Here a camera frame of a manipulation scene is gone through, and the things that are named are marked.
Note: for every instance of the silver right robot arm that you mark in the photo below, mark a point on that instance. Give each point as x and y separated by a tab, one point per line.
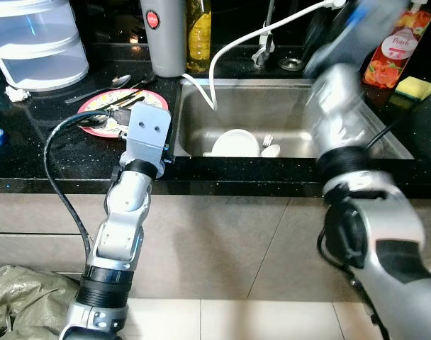
385	234

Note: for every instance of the pink patterned plate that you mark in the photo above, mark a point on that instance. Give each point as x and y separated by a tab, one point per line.
148	99

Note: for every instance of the white bowl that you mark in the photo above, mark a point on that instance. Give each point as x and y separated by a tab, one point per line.
235	144

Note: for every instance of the metal spoon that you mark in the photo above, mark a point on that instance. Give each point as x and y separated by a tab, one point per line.
118	81

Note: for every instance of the metal fork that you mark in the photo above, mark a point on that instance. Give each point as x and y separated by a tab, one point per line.
267	140

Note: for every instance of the white ceramic spoon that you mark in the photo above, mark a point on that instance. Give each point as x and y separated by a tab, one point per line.
271	151

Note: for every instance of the grey thermos flask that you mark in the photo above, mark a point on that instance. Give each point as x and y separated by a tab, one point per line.
164	42

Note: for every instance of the stainless steel sink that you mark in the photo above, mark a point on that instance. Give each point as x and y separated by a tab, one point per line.
272	106

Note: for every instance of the yellow oil bottle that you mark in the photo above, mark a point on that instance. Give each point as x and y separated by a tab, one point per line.
198	39

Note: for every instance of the chrome sink faucet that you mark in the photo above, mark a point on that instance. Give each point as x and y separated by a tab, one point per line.
264	49

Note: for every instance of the round metal counter fitting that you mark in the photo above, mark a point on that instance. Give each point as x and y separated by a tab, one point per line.
291	64

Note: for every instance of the crumpled white tissue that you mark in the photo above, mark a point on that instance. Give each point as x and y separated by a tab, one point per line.
15	93

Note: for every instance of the clear plastic drawer unit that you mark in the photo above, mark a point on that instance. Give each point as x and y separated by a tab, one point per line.
31	42

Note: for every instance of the yellow green sponge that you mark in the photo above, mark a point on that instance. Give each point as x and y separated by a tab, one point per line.
414	87

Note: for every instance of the olive woven sack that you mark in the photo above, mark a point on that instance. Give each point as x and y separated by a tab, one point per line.
24	304

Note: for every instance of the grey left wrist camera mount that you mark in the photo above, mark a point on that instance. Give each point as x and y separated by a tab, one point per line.
146	131

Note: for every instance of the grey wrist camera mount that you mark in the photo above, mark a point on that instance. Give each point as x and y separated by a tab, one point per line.
146	131
357	35

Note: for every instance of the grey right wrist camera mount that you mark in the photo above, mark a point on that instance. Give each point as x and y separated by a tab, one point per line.
357	35

